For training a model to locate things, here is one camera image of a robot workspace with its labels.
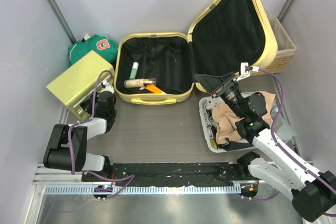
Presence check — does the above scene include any white slotted cable duct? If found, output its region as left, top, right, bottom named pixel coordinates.
left=45, top=184, right=241, bottom=195

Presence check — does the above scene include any yellow hard-shell suitcase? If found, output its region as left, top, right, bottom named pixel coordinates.
left=114, top=0, right=278, bottom=105

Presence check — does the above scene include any green white tube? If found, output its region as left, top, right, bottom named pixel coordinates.
left=129, top=62, right=139, bottom=80

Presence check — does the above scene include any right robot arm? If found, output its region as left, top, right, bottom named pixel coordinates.
left=194, top=73, right=335, bottom=222

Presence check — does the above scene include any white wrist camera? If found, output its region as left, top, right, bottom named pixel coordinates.
left=100, top=80, right=114, bottom=94
left=236, top=62, right=259, bottom=81

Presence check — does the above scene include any beige sock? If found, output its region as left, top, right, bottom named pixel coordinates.
left=212, top=91, right=276, bottom=145

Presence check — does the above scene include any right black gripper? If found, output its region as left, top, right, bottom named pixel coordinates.
left=195, top=72, right=246, bottom=119

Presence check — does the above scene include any green jersey with G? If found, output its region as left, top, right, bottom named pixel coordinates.
left=68, top=35, right=118, bottom=66

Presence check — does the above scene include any yellow-green drawer box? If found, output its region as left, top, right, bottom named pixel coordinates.
left=46, top=51, right=114, bottom=121

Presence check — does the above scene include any wicker basket with liner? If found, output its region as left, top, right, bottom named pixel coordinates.
left=267, top=18, right=297, bottom=73

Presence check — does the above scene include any yellow-green shirt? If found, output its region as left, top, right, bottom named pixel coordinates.
left=209, top=138, right=218, bottom=149

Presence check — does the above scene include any orange tube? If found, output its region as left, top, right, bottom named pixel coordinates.
left=145, top=84, right=166, bottom=94

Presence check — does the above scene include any white plastic mesh basket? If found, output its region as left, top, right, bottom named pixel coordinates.
left=199, top=97, right=254, bottom=153

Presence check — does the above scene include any aluminium rail frame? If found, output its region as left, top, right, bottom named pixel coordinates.
left=25, top=105, right=322, bottom=224

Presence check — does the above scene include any beige cosmetic bottle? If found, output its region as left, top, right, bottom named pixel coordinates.
left=124, top=78, right=156, bottom=88

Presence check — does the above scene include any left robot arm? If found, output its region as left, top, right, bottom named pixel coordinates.
left=43, top=91, right=116, bottom=182

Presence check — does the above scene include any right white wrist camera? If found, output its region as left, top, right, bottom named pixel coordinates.
left=236, top=62, right=259, bottom=81

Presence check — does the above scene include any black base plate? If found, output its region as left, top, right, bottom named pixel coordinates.
left=98, top=162, right=257, bottom=187

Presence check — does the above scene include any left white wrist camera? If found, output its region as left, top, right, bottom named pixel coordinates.
left=100, top=80, right=114, bottom=94

